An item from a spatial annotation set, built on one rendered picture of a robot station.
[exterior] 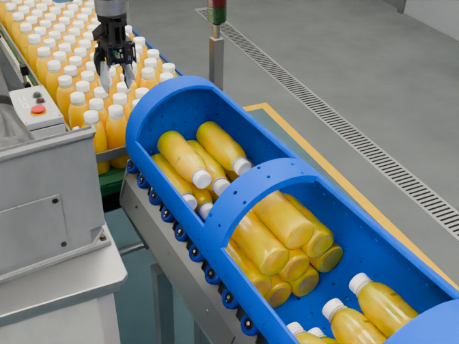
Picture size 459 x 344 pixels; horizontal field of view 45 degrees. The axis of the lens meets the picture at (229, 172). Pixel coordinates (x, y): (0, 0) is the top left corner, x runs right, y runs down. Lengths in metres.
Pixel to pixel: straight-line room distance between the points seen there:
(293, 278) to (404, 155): 2.43
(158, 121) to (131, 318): 1.19
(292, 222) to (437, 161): 2.52
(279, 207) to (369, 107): 2.91
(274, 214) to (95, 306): 0.36
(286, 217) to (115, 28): 0.65
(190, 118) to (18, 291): 0.66
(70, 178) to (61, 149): 0.06
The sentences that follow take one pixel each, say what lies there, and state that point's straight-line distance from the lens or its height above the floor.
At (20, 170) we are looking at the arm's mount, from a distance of 0.86.
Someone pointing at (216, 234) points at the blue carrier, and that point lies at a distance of 1.02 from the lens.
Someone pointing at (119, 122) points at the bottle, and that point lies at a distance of 1.54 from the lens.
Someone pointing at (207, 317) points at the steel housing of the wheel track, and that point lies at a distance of 1.25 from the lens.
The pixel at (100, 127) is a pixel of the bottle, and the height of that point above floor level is 1.04.
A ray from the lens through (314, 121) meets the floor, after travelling 3.66.
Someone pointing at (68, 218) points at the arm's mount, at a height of 1.23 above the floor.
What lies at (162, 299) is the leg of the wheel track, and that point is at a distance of 1.75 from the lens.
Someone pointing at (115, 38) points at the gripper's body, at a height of 1.29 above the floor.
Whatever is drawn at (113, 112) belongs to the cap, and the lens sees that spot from 1.53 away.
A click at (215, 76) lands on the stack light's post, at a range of 1.95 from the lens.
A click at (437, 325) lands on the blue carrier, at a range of 0.82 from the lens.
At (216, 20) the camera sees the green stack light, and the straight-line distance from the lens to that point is 1.87.
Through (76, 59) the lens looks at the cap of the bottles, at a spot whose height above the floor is 1.08.
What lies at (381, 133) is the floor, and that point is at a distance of 3.64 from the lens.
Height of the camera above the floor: 1.83
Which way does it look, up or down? 36 degrees down
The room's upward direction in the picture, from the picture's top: 2 degrees clockwise
